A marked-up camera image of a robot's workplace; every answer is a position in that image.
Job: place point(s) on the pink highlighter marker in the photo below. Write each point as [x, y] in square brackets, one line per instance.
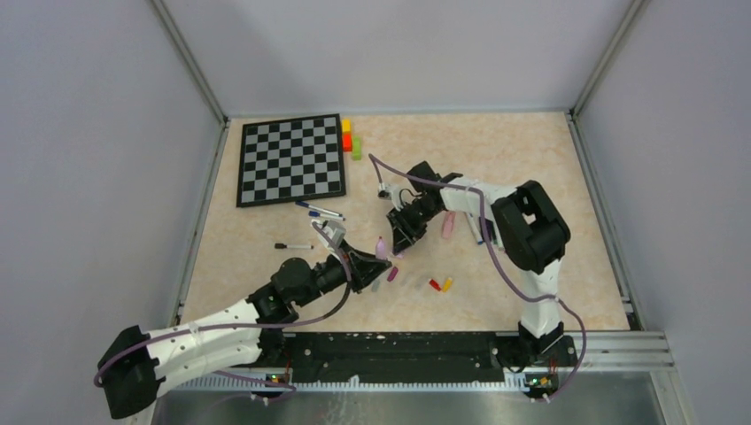
[448, 225]

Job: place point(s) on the grey slotted cable duct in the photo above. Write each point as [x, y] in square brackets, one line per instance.
[214, 382]

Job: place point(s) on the white pen blue cap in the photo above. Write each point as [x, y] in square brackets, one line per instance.
[475, 229]

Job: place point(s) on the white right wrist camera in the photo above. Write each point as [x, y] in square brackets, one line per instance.
[392, 193]

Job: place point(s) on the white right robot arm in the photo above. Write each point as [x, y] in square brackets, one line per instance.
[522, 222]

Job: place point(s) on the black white pen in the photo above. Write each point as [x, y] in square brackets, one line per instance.
[292, 246]

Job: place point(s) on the magenta pen cap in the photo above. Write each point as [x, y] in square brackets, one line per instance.
[392, 274]

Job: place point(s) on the yellow pen cap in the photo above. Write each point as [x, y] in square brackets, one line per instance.
[447, 285]

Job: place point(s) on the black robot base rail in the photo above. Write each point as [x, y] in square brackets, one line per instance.
[408, 357]

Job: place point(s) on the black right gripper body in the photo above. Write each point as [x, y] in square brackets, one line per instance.
[412, 220]

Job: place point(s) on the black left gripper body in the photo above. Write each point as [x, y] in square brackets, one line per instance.
[357, 278]

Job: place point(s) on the black and grey chessboard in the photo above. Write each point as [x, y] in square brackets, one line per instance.
[291, 160]

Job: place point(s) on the blue capped whiteboard pen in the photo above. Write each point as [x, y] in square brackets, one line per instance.
[318, 209]

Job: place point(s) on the green toy block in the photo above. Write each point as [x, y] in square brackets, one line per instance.
[356, 148]

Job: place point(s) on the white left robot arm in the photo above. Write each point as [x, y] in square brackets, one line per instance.
[141, 366]

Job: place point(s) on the orange toy block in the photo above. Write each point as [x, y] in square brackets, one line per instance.
[347, 141]

